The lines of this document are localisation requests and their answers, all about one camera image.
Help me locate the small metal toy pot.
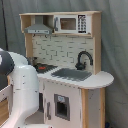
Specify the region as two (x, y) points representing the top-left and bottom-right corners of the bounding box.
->
(29, 57), (37, 66)

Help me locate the white toy oven door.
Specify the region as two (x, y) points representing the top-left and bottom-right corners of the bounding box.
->
(0, 87), (9, 126)

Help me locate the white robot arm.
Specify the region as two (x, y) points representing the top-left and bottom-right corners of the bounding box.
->
(0, 49), (53, 128)

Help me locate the wooden toy kitchen playset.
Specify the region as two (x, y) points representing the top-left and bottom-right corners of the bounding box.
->
(0, 10), (115, 128)

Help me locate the grey toy sink basin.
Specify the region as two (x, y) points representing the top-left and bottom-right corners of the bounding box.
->
(52, 68), (92, 81)

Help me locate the black toy faucet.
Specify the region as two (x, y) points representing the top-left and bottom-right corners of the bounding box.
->
(75, 51), (93, 70)

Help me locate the black toy stovetop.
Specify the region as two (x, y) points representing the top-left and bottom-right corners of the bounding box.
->
(35, 63), (55, 73)

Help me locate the grey toy ice dispenser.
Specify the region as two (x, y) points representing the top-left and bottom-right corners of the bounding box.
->
(54, 94), (70, 121)

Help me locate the white toy microwave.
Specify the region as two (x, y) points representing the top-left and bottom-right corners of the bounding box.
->
(54, 14), (91, 34)

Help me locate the grey toy range hood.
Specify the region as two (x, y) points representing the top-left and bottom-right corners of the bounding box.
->
(24, 15), (52, 34)

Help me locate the grey cabinet door handle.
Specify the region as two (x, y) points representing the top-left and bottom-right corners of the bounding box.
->
(47, 102), (51, 120)

